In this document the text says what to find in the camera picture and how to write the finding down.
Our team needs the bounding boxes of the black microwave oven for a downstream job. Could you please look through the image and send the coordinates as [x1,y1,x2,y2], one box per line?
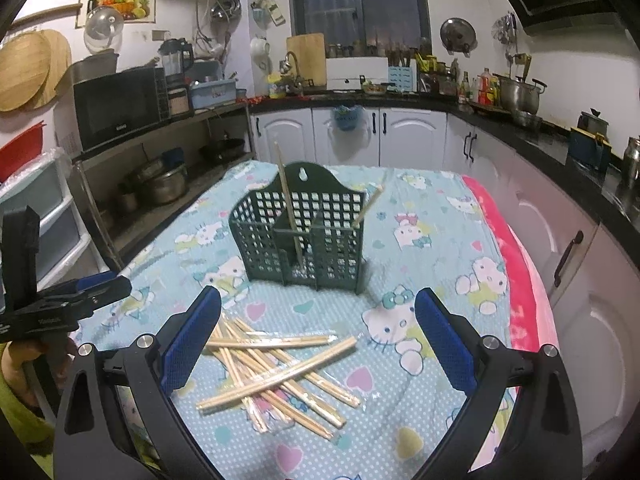
[72,66,168,151]

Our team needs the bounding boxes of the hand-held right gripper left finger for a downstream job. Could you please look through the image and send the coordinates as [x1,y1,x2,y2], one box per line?
[52,286,222,480]

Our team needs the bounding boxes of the green plastic utensil basket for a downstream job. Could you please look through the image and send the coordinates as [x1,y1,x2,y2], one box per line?
[228,161,367,295]

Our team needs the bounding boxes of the bamboo chopstick pair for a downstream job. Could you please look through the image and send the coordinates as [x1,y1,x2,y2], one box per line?
[351,185,384,229]

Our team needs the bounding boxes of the plastic drawer unit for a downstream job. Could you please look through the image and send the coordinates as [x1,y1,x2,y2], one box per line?
[0,147,94,301]

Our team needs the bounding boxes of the glass pot lid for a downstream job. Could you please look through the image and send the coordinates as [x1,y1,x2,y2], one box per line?
[84,6,125,53]

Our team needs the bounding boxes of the steel pot lid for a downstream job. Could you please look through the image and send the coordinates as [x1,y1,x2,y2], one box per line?
[440,18,476,54]

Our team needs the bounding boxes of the metal kitchen faucet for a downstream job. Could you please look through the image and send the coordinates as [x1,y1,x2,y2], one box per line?
[279,51,302,96]

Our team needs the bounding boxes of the person's left hand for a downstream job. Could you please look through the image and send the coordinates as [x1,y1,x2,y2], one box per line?
[0,340,78,386]

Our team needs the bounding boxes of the black countertop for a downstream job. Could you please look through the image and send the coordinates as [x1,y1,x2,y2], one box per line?
[247,87,640,226]

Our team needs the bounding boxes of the steel stockpot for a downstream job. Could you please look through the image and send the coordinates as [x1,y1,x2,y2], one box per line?
[497,74,547,113]

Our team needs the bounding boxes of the thin brown chopstick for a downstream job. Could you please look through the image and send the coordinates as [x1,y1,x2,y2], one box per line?
[274,141,307,272]

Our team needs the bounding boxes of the row of sauce bottles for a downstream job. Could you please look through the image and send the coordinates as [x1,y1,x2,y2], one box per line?
[457,67,501,107]

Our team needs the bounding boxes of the cat print blue blanket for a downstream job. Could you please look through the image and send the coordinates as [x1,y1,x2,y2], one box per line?
[75,160,516,480]

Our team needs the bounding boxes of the rectangular wooden cutting board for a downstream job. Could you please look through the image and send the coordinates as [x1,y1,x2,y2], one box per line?
[286,33,327,86]

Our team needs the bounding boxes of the person's left forearm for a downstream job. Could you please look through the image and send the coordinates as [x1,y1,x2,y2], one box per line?
[0,370,57,480]

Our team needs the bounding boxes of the hanging steel bowl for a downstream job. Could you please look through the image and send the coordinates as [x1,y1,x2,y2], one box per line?
[210,0,242,23]

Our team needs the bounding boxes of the blue knife holder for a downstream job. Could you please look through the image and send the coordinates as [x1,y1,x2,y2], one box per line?
[388,64,417,95]

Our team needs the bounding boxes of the white hanging teapot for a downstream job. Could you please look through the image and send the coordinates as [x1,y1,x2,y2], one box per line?
[250,35,272,73]

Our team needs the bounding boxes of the steel cooking pot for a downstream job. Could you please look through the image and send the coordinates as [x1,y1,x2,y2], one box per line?
[141,164,189,206]

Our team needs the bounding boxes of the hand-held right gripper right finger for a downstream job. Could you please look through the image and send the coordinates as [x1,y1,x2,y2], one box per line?
[414,287,587,480]

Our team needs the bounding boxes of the round wooden board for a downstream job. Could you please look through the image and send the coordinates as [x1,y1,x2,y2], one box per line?
[0,30,53,112]
[40,29,72,96]

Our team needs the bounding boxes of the steel thermos flask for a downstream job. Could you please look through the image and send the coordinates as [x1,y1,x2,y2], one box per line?
[620,136,640,192]

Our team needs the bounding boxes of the black wok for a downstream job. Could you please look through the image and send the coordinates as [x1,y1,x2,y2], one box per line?
[200,137,247,162]

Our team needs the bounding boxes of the pink blanket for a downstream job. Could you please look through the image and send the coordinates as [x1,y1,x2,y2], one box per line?
[460,175,562,472]

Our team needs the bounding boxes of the black blender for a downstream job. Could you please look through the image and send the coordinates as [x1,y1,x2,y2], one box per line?
[159,38,195,88]

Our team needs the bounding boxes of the fruit wall poster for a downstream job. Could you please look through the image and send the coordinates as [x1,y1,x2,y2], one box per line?
[76,0,157,28]

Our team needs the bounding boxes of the blue plastic dish tub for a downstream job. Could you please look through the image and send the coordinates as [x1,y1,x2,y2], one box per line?
[191,79,237,110]

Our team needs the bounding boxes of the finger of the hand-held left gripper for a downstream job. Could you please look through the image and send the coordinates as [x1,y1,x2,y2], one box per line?
[74,270,125,302]
[50,277,134,324]

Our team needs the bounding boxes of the blue and yellow appliance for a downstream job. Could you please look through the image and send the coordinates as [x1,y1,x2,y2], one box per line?
[567,127,613,171]

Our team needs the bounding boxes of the blue hanging basket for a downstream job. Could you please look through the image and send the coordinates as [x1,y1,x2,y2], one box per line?
[332,105,362,132]

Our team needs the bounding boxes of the pile of chopsticks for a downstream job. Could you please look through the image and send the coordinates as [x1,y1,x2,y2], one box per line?
[195,310,363,442]

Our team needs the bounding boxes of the red plastic basin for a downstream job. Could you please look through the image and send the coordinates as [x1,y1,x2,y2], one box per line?
[0,120,49,183]

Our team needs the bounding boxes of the dark framed window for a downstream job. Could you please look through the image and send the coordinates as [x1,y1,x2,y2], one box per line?
[288,0,432,51]

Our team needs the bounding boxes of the metal shelf rack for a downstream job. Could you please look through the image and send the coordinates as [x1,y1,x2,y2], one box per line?
[70,102,256,267]

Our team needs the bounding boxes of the hanging kitchen utensils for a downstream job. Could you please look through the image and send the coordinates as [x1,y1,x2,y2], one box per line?
[492,11,519,61]

